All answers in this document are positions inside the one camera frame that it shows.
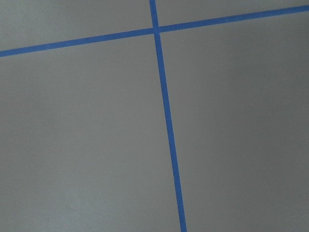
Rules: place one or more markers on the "blue tape line lengthwise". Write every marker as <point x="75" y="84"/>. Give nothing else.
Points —
<point x="168" y="117"/>

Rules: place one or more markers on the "blue tape line crosswise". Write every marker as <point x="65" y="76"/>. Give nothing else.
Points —
<point x="149" y="31"/>

